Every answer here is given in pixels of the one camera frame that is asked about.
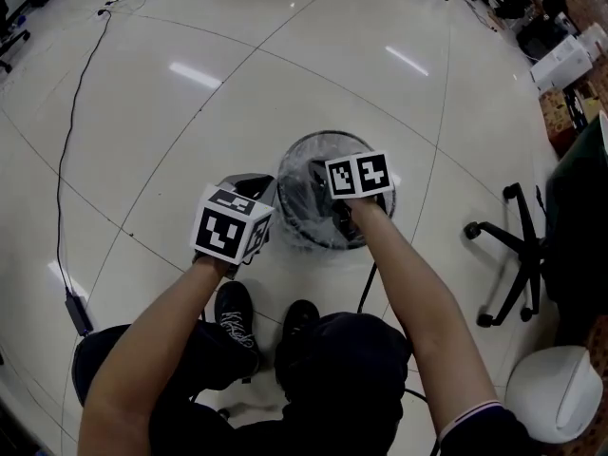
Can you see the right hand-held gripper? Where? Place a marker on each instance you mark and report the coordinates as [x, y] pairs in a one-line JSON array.
[[363, 174]]

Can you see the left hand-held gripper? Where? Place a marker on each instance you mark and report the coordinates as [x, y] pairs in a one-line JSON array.
[[222, 230]]

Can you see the clear plastic trash bag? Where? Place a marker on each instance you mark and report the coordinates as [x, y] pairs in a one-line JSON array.
[[297, 178]]

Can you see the black mesh wastebasket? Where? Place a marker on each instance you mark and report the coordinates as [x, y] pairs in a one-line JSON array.
[[304, 216]]

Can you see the person's right forearm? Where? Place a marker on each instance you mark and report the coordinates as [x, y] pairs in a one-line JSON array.
[[418, 311]]

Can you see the person's left forearm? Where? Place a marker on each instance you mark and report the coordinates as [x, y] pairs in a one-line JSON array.
[[142, 340]]

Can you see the person's black left shoe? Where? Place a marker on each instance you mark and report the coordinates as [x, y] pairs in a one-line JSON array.
[[233, 311]]

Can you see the person's black shoe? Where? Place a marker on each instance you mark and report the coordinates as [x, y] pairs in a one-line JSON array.
[[300, 316], [233, 311]]

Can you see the person's black right shoe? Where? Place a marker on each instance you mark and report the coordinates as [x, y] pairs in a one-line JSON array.
[[300, 316]]

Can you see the black power adapter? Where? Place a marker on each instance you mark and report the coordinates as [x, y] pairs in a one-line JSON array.
[[78, 312]]

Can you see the black office chair base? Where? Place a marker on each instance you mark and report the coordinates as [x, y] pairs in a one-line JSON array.
[[522, 254]]

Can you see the person's dark trousers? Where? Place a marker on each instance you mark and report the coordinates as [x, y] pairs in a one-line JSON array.
[[342, 378]]

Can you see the brown cardboard box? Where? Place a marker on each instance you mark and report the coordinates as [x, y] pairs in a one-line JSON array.
[[560, 114]]

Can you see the large white box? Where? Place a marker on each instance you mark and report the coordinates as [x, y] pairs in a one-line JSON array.
[[563, 62]]

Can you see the person's dark striped-cuff sleeve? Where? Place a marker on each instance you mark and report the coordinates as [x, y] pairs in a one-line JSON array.
[[480, 428]]

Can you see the black rolling chair base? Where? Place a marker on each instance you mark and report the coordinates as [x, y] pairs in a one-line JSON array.
[[12, 45]]

